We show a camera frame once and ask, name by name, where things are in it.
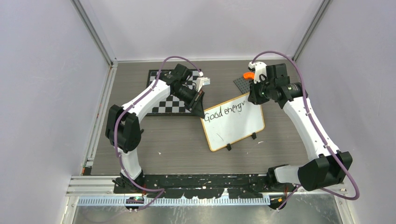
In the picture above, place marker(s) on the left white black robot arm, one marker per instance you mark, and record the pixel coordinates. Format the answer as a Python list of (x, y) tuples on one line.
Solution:
[(123, 122)]

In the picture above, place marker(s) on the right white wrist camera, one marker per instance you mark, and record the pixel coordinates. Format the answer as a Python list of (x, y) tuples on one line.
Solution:
[(259, 70)]

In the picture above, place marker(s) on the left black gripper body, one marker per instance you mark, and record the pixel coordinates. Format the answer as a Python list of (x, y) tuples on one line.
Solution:
[(189, 106)]

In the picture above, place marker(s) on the grey lego baseplate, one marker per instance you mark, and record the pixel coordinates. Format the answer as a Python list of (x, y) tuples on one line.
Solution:
[(243, 84)]

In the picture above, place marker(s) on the orange curved block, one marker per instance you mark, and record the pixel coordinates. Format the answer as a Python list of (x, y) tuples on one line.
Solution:
[(249, 76)]

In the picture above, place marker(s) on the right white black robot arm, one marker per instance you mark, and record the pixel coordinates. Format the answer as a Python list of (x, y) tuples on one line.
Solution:
[(271, 82)]

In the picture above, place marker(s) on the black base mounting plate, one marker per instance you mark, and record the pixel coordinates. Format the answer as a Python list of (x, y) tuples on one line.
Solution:
[(201, 186)]

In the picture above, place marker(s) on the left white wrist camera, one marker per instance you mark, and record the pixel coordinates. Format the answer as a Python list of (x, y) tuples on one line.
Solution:
[(200, 82)]

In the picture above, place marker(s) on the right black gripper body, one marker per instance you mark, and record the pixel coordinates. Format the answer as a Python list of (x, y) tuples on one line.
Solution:
[(261, 87)]

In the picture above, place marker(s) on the black white checkerboard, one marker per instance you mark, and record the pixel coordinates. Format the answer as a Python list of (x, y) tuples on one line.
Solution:
[(172, 105)]

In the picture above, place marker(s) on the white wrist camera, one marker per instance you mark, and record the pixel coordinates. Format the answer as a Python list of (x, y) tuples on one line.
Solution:
[(200, 82), (259, 70)]

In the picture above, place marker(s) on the yellow framed whiteboard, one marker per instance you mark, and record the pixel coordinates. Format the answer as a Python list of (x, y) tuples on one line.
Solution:
[(232, 121)]

